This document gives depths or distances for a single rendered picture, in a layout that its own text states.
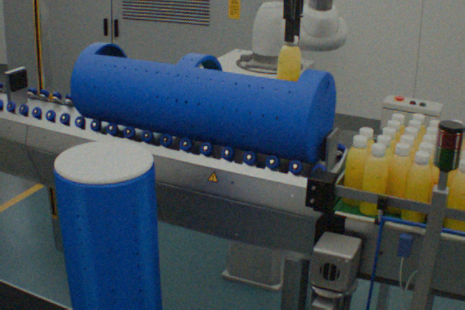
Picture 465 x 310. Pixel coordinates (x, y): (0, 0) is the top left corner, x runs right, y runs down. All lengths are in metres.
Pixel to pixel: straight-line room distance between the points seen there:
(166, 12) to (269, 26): 1.44
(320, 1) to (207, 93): 0.81
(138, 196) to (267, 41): 1.12
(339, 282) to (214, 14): 2.35
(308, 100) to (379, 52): 3.00
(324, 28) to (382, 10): 2.18
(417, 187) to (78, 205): 0.90
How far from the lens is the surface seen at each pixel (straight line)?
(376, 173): 1.60
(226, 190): 1.86
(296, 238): 1.88
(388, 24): 4.60
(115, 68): 1.98
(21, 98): 2.53
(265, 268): 2.80
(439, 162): 1.34
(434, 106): 2.01
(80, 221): 1.58
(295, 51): 1.75
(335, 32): 2.47
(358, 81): 4.73
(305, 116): 1.66
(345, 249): 1.57
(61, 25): 4.32
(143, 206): 1.59
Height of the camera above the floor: 1.68
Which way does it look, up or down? 20 degrees down
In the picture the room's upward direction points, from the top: 1 degrees clockwise
